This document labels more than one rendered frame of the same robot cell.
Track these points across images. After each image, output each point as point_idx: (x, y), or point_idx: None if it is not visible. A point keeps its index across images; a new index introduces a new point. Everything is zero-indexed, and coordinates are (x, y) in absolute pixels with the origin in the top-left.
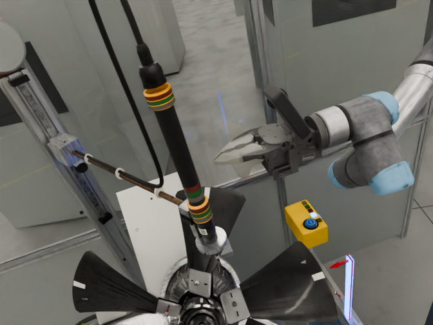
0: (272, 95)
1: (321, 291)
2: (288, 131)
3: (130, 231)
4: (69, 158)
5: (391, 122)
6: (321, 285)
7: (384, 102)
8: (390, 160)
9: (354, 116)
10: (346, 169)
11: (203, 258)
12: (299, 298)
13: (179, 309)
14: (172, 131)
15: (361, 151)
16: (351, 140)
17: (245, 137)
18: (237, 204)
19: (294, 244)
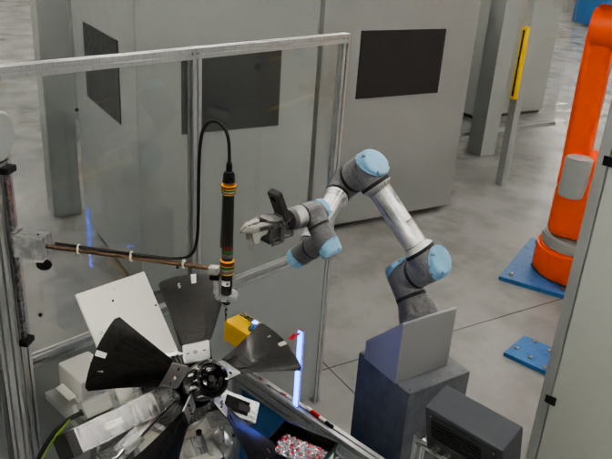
0: (276, 193)
1: (286, 352)
2: (280, 216)
3: (95, 334)
4: (44, 251)
5: (327, 216)
6: (286, 348)
7: (323, 204)
8: (330, 235)
9: (311, 210)
10: (303, 248)
11: (198, 331)
12: (273, 357)
13: (187, 371)
14: (231, 209)
15: (314, 231)
16: (308, 226)
17: (254, 219)
18: None
19: (258, 326)
